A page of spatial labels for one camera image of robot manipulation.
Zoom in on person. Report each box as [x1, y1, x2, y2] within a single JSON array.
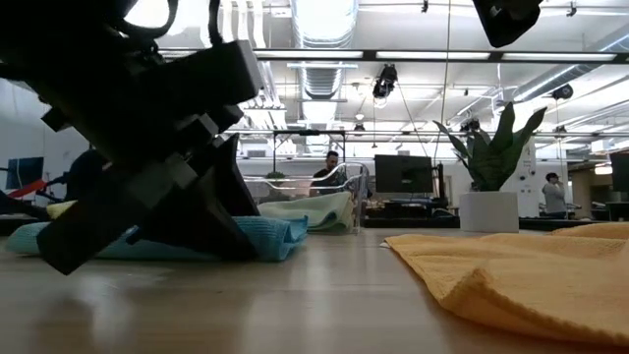
[[64, 148, 107, 202], [312, 149, 348, 197], [542, 171, 569, 220]]

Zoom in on yellow microfiber towel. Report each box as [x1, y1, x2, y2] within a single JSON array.
[[46, 199, 80, 221]]

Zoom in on blue microfiber towel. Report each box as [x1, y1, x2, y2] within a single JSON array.
[[4, 214, 310, 263]]

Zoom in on white plant pot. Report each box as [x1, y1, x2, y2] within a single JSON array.
[[458, 191, 521, 234]]

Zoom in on red bar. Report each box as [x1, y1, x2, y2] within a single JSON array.
[[7, 178, 48, 200]]

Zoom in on black ceiling camera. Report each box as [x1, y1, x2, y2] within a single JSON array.
[[371, 63, 399, 100], [550, 83, 575, 101]]

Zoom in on orange microfiber towel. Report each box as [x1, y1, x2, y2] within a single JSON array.
[[382, 221, 629, 348]]

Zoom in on green microfiber towel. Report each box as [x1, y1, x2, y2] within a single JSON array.
[[257, 191, 355, 233]]

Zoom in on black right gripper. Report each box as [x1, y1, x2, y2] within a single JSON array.
[[471, 0, 544, 49]]

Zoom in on white kiosk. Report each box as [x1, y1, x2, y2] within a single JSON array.
[[513, 137, 541, 219]]

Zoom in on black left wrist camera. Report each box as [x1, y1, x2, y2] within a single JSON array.
[[159, 39, 265, 119]]

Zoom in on artificial green plant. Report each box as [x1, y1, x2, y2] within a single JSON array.
[[432, 101, 548, 194]]

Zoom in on black metal stand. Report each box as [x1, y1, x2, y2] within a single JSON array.
[[272, 129, 347, 181]]

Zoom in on clear plastic bin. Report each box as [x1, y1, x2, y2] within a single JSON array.
[[243, 161, 371, 235]]

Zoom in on black computer monitor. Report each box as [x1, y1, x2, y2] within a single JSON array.
[[609, 150, 629, 194], [373, 153, 434, 195], [5, 155, 46, 191]]

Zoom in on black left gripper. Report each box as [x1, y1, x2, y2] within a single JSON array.
[[0, 0, 246, 276]]

